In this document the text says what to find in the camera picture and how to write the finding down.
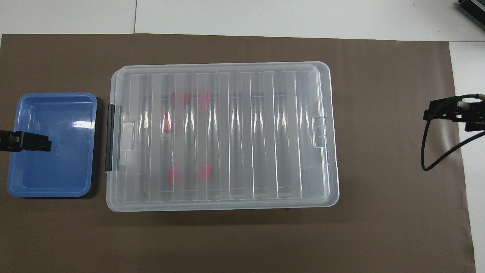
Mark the red block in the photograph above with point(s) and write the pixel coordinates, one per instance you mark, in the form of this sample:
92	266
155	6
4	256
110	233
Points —
166	123
175	174
180	98
204	100

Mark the clear plastic storage box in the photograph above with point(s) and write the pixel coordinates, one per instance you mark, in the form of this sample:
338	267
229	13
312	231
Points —
227	206

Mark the clear box latch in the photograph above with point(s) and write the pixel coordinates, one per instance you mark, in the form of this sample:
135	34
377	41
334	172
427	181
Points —
319	132

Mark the dark grey box latch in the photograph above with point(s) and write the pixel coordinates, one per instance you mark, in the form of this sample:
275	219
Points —
110	140

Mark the blue plastic tray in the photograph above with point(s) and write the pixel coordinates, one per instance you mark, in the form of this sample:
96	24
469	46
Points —
57	167

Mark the grey metal device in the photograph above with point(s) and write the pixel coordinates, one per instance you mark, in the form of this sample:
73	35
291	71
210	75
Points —
473	8

